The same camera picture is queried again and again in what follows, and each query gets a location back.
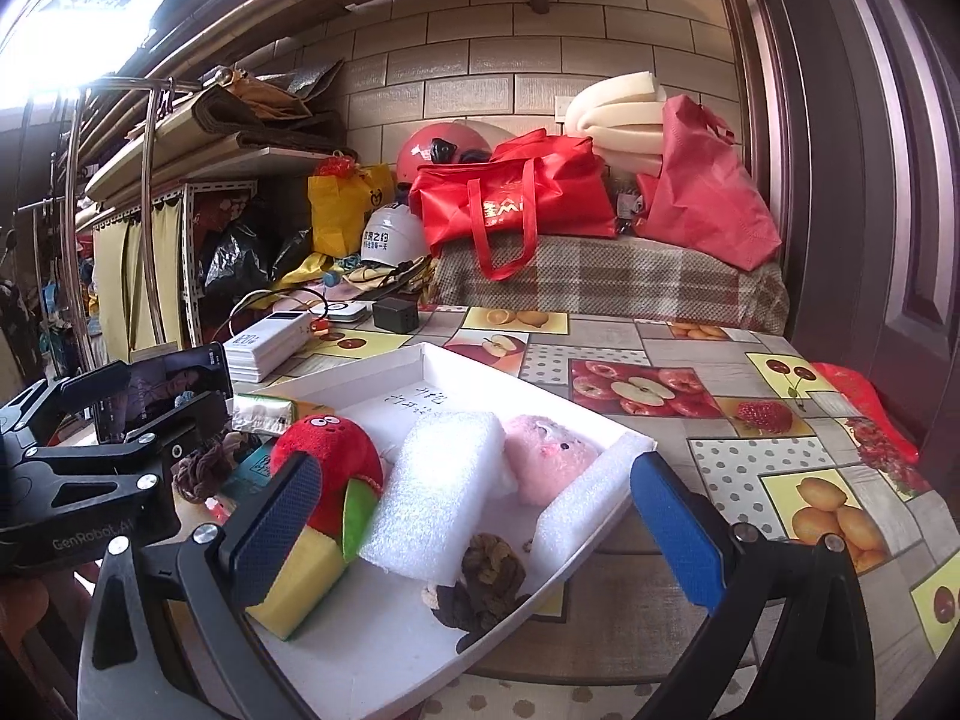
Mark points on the black smartphone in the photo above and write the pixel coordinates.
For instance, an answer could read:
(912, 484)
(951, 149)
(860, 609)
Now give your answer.
(180, 375)

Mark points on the folded brown mat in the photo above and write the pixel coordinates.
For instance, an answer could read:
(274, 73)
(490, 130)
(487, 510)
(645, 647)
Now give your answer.
(247, 120)

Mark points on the grey brown scrunchie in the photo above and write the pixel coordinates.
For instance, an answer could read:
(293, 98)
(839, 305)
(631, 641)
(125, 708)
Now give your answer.
(202, 469)

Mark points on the yellow sponge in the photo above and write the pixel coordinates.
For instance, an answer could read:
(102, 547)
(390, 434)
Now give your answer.
(300, 585)

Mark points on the cream foam roll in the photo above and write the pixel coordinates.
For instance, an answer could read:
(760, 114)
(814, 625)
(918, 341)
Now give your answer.
(615, 109)

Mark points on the yellow curtain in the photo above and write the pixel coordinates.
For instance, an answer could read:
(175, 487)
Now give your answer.
(112, 277)

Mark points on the grey panelled door leaf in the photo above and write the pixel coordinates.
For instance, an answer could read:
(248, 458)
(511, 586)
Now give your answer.
(862, 202)

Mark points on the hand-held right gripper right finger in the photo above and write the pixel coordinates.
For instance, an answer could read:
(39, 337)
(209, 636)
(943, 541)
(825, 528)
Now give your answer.
(675, 532)

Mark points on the white wall switch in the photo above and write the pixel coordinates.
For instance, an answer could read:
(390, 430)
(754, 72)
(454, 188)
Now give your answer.
(564, 106)

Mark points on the white flat charger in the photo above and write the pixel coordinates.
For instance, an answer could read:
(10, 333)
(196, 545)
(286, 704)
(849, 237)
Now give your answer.
(341, 313)

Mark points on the black box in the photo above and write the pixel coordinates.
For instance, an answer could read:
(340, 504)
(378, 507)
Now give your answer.
(395, 315)

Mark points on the white shallow tray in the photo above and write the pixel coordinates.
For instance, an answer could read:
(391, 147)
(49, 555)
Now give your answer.
(375, 652)

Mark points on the white helmet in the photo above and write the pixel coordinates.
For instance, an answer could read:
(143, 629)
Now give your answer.
(394, 236)

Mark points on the steel clothes rack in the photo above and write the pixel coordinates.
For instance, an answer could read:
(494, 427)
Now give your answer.
(148, 202)

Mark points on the red plush toy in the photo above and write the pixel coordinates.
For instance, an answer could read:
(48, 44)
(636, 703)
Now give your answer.
(337, 457)

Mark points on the yellow tissue pack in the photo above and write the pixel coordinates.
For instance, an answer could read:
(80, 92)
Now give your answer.
(262, 416)

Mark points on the pink-red fabric bag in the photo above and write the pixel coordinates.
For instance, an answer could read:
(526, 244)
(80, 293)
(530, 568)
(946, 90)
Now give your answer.
(712, 195)

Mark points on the plaid cloth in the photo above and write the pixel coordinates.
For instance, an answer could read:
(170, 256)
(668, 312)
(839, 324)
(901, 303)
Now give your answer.
(600, 277)

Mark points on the glossy red tote bag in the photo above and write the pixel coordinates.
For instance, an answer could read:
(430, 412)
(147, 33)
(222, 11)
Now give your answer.
(540, 202)

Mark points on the white foam sheet roll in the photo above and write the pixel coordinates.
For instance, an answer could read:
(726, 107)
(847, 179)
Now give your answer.
(427, 495)

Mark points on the yellow cloth pile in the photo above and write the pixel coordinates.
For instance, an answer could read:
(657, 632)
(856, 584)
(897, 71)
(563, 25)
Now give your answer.
(390, 281)

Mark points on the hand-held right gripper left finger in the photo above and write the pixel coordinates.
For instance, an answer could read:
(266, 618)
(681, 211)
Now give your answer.
(281, 525)

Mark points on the yellow bag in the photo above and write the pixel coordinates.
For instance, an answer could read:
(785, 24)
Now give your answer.
(337, 217)

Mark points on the red printed bag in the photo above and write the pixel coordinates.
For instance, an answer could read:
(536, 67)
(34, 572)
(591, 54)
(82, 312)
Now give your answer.
(862, 405)

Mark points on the small white foam block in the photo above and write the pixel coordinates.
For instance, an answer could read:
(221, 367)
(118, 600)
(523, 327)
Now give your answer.
(585, 517)

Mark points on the pink plush toy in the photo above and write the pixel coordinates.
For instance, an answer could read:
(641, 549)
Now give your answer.
(551, 457)

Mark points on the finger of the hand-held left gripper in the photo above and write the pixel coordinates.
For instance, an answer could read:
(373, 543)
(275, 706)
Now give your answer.
(187, 416)
(67, 394)

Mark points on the metal shelf rack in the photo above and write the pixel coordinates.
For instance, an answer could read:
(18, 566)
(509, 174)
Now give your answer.
(193, 262)

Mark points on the white power bank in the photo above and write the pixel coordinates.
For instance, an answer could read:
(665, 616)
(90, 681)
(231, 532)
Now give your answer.
(262, 345)

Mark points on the dark brown scrunchie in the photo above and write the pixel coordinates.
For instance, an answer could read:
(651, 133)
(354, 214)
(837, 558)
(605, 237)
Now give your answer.
(469, 607)

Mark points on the golden brown scrunchie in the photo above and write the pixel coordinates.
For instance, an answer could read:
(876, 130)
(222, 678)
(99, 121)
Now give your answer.
(487, 559)

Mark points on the teal tissue pack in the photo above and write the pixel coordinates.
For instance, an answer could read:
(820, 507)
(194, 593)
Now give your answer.
(255, 469)

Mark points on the black plastic bag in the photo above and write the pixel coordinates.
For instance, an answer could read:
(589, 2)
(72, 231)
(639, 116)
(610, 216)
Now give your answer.
(232, 255)

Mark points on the red helmet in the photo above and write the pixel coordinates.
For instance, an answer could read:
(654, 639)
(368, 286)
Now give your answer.
(420, 154)

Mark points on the fruit print tablecloth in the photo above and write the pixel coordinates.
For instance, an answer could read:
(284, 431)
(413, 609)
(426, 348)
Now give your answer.
(750, 480)

